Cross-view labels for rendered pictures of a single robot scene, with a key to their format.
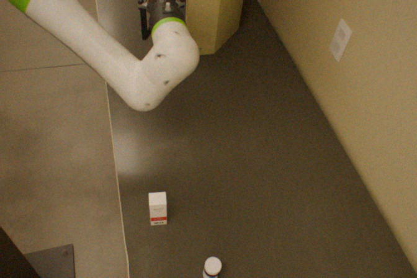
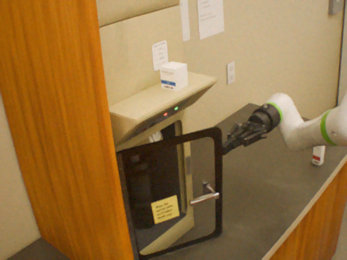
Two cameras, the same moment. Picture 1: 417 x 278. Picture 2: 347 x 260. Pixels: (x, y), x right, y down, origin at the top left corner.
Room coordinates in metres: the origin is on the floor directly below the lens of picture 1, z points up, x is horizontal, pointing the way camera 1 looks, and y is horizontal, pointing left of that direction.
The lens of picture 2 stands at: (1.71, 1.14, 1.91)
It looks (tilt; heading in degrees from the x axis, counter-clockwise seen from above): 28 degrees down; 242
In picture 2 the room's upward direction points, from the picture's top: 4 degrees counter-clockwise
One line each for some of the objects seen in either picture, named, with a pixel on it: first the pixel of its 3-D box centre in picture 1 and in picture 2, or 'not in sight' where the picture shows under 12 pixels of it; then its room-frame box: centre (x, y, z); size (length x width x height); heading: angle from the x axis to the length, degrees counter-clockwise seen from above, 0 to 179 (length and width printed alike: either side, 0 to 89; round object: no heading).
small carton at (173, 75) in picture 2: not in sight; (173, 75); (1.20, 0.22, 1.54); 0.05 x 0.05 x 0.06; 21
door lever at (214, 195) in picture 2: not in sight; (202, 195); (1.18, 0.30, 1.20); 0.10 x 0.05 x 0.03; 172
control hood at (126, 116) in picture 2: not in sight; (165, 109); (1.24, 0.23, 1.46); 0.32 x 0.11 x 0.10; 20
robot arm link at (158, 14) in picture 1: (167, 25); (265, 117); (0.81, 0.14, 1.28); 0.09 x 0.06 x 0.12; 109
